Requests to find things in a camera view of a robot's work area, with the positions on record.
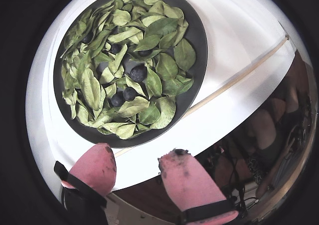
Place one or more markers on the heap of green dried leaves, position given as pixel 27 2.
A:
pixel 164 67

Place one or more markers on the dark grey round bowl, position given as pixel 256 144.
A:
pixel 197 35

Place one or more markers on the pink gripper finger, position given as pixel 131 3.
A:
pixel 97 167
pixel 189 185

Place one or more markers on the long thin wooden stick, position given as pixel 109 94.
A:
pixel 224 90

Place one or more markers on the small dark blueberry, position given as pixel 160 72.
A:
pixel 117 100
pixel 129 94
pixel 86 39
pixel 144 53
pixel 115 48

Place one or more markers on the white board sheet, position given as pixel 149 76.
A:
pixel 236 60

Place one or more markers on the large dark blueberry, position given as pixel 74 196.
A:
pixel 138 73

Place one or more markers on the seated person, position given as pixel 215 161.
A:
pixel 269 125

